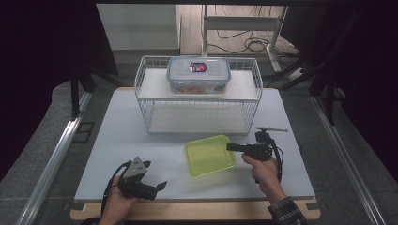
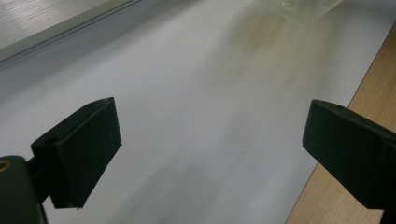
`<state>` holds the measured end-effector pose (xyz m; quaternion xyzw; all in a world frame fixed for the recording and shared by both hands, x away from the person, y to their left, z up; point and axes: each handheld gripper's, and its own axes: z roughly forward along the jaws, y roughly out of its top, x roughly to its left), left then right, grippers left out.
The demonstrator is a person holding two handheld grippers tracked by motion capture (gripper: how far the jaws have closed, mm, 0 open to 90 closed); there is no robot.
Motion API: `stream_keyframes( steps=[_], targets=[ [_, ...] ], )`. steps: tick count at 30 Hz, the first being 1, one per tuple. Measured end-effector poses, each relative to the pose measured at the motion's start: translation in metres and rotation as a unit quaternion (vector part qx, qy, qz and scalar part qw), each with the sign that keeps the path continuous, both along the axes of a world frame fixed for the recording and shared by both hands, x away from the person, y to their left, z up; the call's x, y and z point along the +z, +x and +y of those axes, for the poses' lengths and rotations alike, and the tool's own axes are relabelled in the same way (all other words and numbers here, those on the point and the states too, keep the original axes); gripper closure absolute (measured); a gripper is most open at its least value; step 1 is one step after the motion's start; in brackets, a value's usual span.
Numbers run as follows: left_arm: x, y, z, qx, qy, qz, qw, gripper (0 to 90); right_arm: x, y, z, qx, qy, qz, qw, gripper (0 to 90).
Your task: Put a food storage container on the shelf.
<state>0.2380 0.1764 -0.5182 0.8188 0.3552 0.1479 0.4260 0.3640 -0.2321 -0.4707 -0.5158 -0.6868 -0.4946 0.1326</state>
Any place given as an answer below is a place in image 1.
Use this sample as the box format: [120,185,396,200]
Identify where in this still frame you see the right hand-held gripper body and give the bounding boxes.
[242,126,289,162]

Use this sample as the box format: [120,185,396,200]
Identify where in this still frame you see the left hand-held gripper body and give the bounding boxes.
[117,156,158,202]

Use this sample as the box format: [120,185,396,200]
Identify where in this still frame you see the yellow-green plastic container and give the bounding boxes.
[183,134,237,179]

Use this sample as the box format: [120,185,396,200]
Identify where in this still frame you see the white wire storage rack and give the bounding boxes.
[134,55,264,136]

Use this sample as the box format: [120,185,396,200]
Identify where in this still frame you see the clear food container blue lid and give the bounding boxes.
[165,56,232,96]

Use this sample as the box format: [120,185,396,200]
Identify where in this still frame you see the person's right hand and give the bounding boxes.
[241,153,287,204]

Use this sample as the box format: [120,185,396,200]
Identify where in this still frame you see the person's left hand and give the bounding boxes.
[99,176,139,225]

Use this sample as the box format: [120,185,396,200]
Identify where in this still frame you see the black stand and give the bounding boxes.
[69,60,97,121]
[276,8,365,126]

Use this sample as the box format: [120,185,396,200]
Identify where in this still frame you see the white cabinet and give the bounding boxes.
[96,3,181,52]

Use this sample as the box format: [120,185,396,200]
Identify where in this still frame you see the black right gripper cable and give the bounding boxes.
[268,136,284,184]

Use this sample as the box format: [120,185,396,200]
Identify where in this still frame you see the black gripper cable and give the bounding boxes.
[268,136,284,184]
[100,159,133,218]

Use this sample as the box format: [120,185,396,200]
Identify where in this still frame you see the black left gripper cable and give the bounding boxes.
[100,159,133,218]

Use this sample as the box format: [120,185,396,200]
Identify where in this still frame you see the black floor bracket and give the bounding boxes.
[71,121,95,144]

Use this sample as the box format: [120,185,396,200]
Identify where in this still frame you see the aluminium rail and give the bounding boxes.
[16,92,92,225]
[311,95,388,225]

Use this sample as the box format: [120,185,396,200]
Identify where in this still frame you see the black floor cables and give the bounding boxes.
[207,5,299,56]

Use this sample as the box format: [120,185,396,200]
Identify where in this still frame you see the white metal desk frame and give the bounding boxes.
[201,4,288,73]

